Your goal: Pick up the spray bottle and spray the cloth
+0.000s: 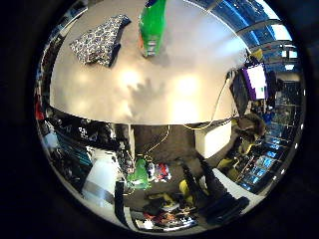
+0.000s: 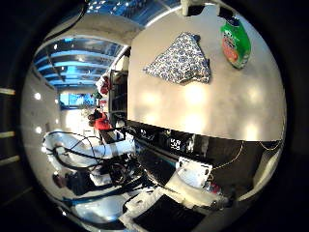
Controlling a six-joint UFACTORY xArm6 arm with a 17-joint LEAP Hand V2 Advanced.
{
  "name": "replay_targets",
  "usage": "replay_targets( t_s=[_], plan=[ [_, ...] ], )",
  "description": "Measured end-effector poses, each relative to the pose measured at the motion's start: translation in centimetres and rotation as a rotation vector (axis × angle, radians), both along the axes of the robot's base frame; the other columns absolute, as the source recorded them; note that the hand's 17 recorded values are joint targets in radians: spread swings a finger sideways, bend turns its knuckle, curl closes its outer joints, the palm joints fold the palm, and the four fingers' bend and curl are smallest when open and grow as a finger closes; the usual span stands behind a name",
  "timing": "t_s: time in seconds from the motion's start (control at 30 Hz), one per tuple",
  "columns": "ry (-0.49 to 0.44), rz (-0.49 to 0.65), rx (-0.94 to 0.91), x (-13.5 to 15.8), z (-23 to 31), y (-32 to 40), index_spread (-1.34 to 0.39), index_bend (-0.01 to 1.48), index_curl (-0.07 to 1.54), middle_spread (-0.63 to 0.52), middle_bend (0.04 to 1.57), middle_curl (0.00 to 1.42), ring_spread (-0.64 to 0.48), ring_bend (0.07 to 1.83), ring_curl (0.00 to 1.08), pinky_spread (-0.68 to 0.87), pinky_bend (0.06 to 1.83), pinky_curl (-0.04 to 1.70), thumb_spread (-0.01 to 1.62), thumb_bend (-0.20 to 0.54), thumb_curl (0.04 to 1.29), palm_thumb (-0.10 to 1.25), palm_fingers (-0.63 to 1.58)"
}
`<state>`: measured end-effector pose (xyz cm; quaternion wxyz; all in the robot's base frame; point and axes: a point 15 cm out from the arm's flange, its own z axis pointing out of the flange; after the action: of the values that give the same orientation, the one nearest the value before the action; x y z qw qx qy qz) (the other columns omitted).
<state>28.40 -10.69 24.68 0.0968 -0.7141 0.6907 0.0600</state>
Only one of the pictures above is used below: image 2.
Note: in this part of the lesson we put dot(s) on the blue patterned cloth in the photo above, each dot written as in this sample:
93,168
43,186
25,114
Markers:
182,63

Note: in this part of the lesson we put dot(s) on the white square marker tag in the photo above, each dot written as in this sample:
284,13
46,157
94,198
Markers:
175,143

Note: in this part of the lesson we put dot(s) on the white desk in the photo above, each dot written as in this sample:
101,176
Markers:
96,148

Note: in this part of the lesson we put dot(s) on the person in red top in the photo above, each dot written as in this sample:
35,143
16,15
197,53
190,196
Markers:
102,122

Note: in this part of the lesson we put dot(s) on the dark shelf unit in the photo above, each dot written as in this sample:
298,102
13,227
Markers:
118,93

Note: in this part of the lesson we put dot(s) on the person in dark clothing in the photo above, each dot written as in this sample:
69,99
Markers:
77,182

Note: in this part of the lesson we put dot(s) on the red item on shelf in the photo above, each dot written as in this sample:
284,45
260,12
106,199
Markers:
105,85

